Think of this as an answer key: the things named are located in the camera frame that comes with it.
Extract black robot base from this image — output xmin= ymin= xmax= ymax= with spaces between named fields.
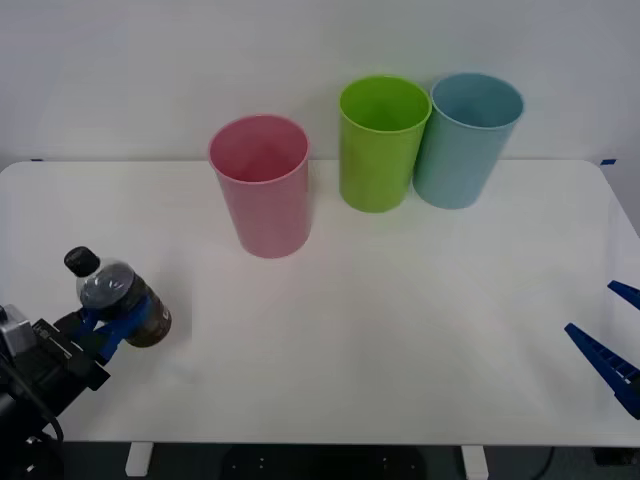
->
xmin=221 ymin=443 xmax=424 ymax=480

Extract white table leg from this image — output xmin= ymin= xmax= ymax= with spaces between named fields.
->
xmin=124 ymin=442 xmax=154 ymax=477
xmin=460 ymin=444 xmax=489 ymax=477

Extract yellow-green plastic waste bin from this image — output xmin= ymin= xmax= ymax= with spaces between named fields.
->
xmin=338 ymin=74 xmax=433 ymax=214

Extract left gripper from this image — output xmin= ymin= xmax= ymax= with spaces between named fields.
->
xmin=19 ymin=294 xmax=154 ymax=417

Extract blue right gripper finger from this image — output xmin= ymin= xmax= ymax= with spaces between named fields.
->
xmin=606 ymin=280 xmax=640 ymax=311
xmin=564 ymin=322 xmax=640 ymax=421

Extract pale blue plastic waste bin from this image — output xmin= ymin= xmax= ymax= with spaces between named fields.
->
xmin=412 ymin=72 xmax=525 ymax=210

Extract pink plastic waste bin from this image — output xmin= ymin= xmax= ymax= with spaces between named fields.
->
xmin=207 ymin=113 xmax=314 ymax=260

